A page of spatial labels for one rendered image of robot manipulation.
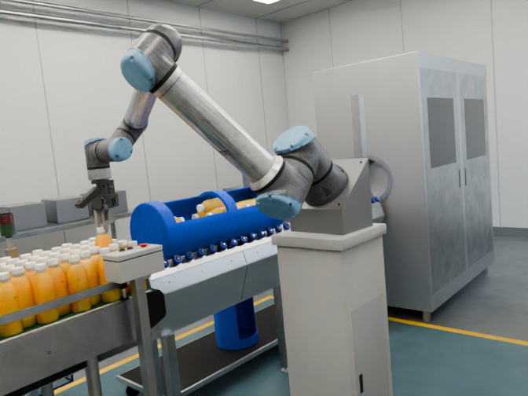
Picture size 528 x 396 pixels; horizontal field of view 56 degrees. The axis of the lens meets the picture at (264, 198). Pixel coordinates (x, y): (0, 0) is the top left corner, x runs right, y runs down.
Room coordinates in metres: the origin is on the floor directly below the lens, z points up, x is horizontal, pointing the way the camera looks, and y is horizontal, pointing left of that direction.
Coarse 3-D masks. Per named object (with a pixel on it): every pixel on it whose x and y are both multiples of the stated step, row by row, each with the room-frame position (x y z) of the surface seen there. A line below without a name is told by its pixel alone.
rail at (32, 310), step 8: (96, 288) 1.79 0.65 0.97; (104, 288) 1.82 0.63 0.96; (112, 288) 1.84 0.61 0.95; (64, 296) 1.70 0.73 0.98; (72, 296) 1.72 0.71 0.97; (80, 296) 1.74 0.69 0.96; (88, 296) 1.77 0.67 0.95; (40, 304) 1.63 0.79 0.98; (48, 304) 1.65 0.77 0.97; (56, 304) 1.67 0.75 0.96; (64, 304) 1.70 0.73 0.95; (16, 312) 1.57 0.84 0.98; (24, 312) 1.59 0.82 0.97; (32, 312) 1.61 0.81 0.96; (40, 312) 1.63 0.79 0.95; (0, 320) 1.53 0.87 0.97; (8, 320) 1.55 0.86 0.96; (16, 320) 1.57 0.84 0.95
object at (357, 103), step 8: (352, 96) 3.08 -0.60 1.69; (360, 96) 3.07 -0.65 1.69; (352, 104) 3.08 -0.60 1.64; (360, 104) 3.06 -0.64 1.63; (352, 112) 3.08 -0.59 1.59; (360, 112) 3.05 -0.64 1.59; (352, 120) 3.09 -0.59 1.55; (360, 120) 3.05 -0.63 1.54; (360, 128) 3.05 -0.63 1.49; (360, 136) 3.05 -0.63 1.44; (360, 144) 3.06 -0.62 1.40; (360, 152) 3.06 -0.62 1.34
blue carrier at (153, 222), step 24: (216, 192) 2.51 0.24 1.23; (240, 192) 2.87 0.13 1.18; (144, 216) 2.24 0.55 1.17; (168, 216) 2.18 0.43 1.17; (216, 216) 2.38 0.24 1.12; (240, 216) 2.50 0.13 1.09; (264, 216) 2.65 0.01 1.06; (144, 240) 2.25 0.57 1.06; (168, 240) 2.15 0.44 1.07; (192, 240) 2.26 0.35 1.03; (216, 240) 2.41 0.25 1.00
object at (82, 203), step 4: (92, 188) 2.01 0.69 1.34; (96, 188) 1.98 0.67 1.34; (100, 188) 1.99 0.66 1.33; (88, 192) 1.98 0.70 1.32; (92, 192) 1.96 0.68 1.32; (96, 192) 1.98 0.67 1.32; (84, 196) 1.96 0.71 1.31; (88, 196) 1.95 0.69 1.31; (92, 196) 1.96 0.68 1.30; (80, 200) 1.94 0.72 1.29; (84, 200) 1.94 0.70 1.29; (88, 200) 1.95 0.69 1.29; (76, 204) 1.94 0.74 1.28; (80, 204) 1.92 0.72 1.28; (84, 204) 1.93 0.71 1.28
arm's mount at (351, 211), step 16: (336, 160) 1.96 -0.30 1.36; (352, 160) 1.90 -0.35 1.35; (352, 176) 1.83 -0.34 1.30; (368, 176) 1.86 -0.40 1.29; (352, 192) 1.78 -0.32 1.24; (368, 192) 1.85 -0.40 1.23; (304, 208) 1.85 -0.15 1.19; (320, 208) 1.80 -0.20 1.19; (336, 208) 1.75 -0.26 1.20; (352, 208) 1.77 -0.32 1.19; (368, 208) 1.85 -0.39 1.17; (304, 224) 1.86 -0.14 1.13; (320, 224) 1.80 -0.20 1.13; (336, 224) 1.75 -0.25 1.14; (352, 224) 1.77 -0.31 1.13; (368, 224) 1.84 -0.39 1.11
